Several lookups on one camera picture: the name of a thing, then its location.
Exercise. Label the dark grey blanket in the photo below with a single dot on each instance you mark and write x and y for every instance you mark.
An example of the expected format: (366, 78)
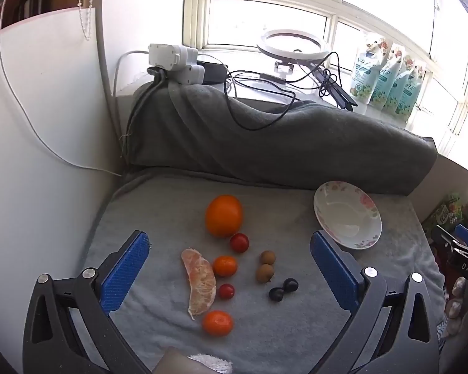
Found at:
(296, 144)

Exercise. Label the floral white plate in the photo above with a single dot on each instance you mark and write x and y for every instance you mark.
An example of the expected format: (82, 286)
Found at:
(345, 214)

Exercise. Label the large cherry tomato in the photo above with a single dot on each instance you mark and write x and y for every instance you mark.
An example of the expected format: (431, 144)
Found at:
(239, 242)

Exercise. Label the white board panel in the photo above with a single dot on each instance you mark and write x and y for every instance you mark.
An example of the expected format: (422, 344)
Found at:
(43, 163)

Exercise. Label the white window frame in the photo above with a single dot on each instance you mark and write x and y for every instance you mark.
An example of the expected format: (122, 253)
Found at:
(335, 11)

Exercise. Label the small cherry tomato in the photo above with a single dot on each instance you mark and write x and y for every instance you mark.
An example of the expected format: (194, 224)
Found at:
(226, 291)

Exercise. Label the black folded tripod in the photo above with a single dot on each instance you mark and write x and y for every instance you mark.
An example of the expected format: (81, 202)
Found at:
(339, 91)

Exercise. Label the dark grape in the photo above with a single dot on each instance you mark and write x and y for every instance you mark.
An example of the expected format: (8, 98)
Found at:
(276, 294)
(290, 284)

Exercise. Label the brown longan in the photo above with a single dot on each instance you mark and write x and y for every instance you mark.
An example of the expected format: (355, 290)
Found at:
(265, 272)
(267, 257)

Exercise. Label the large orange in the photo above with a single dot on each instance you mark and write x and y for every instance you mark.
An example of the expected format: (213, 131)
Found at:
(224, 216)

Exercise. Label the floral refill pouch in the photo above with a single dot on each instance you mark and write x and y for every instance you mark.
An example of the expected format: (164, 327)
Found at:
(368, 70)
(392, 81)
(415, 97)
(405, 89)

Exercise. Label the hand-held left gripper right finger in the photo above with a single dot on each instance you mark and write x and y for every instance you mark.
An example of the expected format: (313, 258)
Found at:
(333, 270)

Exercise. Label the white knit cloth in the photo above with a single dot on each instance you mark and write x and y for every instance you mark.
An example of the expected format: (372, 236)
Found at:
(212, 364)

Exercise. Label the person's right hand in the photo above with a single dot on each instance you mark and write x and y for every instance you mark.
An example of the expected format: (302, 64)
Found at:
(456, 304)

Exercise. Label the white power adapter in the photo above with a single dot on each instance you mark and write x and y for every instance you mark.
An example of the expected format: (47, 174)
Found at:
(191, 74)
(167, 55)

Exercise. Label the black power brick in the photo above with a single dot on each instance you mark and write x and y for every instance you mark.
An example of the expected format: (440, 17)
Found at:
(214, 71)

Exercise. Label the green snack packet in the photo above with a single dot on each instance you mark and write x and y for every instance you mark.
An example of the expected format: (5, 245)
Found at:
(446, 212)

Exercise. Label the light grey mat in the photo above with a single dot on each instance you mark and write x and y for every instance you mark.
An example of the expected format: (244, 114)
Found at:
(304, 331)

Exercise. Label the small mandarin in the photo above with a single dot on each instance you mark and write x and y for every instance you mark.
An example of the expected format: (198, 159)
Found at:
(217, 323)
(225, 266)

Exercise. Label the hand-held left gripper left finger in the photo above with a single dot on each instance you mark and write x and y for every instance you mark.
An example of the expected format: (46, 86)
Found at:
(124, 270)

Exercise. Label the peeled citrus segment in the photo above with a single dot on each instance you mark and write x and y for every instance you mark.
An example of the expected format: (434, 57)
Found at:
(199, 284)

